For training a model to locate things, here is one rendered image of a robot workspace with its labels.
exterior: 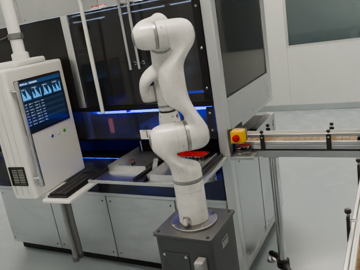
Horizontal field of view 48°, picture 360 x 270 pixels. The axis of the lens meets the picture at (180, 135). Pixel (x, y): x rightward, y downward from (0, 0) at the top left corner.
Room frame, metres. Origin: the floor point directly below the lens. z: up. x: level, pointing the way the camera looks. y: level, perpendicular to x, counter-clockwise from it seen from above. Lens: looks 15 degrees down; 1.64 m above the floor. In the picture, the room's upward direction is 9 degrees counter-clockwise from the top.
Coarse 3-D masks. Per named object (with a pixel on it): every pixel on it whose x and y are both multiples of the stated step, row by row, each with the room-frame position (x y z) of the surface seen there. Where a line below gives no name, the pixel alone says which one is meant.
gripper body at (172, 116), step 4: (160, 112) 1.89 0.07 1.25; (164, 112) 1.87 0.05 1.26; (168, 112) 1.86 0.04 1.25; (172, 112) 1.86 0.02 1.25; (176, 112) 1.88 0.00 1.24; (160, 116) 1.90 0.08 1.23; (164, 116) 1.88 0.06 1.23; (168, 116) 1.87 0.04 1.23; (172, 116) 1.86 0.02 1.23; (176, 116) 1.88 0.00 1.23; (160, 120) 1.90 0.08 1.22; (164, 120) 1.88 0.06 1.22; (168, 120) 1.87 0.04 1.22; (172, 120) 1.86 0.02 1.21; (176, 120) 1.86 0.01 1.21; (180, 120) 1.89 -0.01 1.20; (160, 124) 1.90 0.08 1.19
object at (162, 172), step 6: (156, 168) 2.10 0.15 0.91; (162, 168) 2.15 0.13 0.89; (168, 168) 2.15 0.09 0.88; (150, 174) 2.01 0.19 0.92; (156, 174) 2.08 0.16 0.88; (162, 174) 2.07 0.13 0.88; (168, 174) 2.05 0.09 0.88; (150, 180) 2.01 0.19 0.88; (156, 180) 1.99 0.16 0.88; (162, 180) 1.97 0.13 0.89; (168, 180) 1.95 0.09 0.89
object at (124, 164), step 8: (136, 152) 2.54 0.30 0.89; (144, 152) 2.53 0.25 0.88; (152, 152) 2.50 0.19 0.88; (120, 160) 2.38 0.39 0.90; (128, 160) 2.41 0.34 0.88; (136, 160) 2.39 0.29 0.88; (144, 160) 2.36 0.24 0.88; (152, 160) 2.34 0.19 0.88; (112, 168) 2.26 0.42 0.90; (120, 168) 2.24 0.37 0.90; (128, 168) 2.21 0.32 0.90; (136, 168) 2.18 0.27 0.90; (144, 168) 2.16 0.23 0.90
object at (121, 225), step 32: (256, 128) 2.69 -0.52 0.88; (256, 160) 2.59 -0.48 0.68; (96, 192) 2.69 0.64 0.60; (256, 192) 2.52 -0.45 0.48; (32, 224) 3.05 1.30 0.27; (64, 224) 2.88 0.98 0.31; (96, 224) 2.72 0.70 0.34; (128, 224) 2.58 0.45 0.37; (160, 224) 2.45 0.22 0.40; (256, 224) 2.46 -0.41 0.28; (128, 256) 2.61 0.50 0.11
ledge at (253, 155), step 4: (236, 152) 2.24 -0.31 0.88; (252, 152) 2.20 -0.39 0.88; (256, 152) 2.19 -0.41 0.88; (232, 156) 2.18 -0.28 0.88; (236, 156) 2.17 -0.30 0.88; (240, 156) 2.16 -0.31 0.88; (244, 156) 2.15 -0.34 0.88; (248, 156) 2.14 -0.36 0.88; (252, 156) 2.13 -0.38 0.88; (256, 156) 2.16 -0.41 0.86
